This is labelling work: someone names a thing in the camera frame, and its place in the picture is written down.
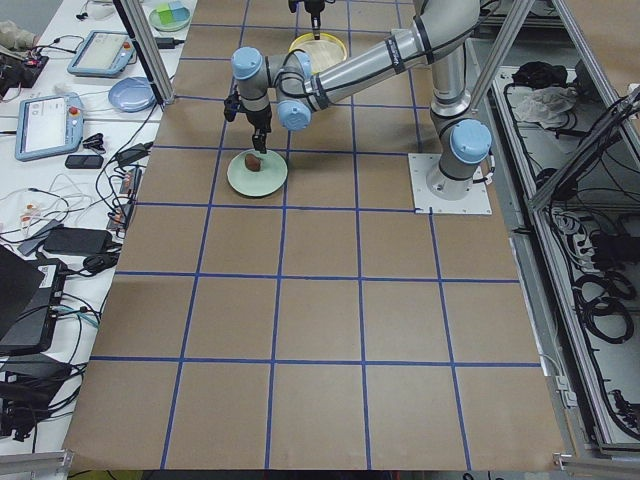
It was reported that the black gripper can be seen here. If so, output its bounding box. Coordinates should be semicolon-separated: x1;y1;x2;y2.
303;0;324;40
245;107;272;153

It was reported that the brown bun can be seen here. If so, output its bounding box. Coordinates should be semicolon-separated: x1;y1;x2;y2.
244;153;262;172

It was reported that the yellow bamboo steamer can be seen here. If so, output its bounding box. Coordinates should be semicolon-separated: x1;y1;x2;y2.
289;33;348;73

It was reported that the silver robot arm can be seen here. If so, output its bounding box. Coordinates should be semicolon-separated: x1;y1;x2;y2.
224;1;492;201

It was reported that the pale green plate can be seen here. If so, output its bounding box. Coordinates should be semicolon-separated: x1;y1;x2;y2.
227;149;288;197

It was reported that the blue plate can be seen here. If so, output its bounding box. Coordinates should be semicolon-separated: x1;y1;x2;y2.
108;77;156;113

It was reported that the blue sponge block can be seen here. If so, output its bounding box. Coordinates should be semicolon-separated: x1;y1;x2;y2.
168;1;189;22

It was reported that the green glass bowl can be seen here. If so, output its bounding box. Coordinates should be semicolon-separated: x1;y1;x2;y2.
149;1;192;32

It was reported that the green sponge block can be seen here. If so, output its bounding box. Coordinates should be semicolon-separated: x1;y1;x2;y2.
155;4;173;25

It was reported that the far blue teach pendant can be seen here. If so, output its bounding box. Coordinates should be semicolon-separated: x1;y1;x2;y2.
67;30;135;78

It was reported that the blue teach pendant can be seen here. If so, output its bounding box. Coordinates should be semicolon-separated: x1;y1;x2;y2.
15;93;84;162
67;30;135;78

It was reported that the black phone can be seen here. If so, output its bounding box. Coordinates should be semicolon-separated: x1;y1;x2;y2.
65;154;104;170

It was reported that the near blue teach pendant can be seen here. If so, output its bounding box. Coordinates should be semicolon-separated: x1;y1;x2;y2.
15;93;84;162

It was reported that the black power adapter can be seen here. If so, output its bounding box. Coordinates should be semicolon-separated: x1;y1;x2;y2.
43;227;112;256

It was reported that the crumpled white cloth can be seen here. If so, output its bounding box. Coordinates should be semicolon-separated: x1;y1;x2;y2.
514;86;578;129

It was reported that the black laptop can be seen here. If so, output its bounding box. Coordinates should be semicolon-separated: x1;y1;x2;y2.
1;246;66;356

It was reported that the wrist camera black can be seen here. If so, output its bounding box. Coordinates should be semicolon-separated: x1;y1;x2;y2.
224;86;244;122

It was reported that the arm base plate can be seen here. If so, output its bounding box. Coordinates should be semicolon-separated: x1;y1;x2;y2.
408;153;492;216

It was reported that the aluminium frame post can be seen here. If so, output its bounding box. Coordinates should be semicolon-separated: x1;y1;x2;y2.
113;0;175;108

